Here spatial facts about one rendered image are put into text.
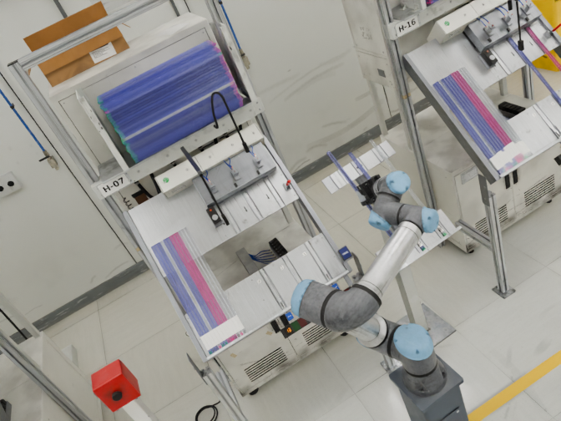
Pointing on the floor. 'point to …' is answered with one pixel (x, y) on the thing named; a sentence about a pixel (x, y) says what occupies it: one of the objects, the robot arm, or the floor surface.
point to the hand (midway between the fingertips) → (365, 201)
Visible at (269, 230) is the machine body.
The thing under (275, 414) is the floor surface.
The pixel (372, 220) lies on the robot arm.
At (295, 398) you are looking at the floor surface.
